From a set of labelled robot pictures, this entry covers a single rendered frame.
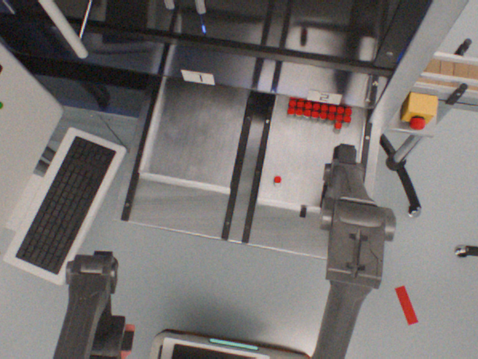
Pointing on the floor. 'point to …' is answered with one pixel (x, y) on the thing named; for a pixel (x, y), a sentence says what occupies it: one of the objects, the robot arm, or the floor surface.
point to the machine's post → (415, 57)
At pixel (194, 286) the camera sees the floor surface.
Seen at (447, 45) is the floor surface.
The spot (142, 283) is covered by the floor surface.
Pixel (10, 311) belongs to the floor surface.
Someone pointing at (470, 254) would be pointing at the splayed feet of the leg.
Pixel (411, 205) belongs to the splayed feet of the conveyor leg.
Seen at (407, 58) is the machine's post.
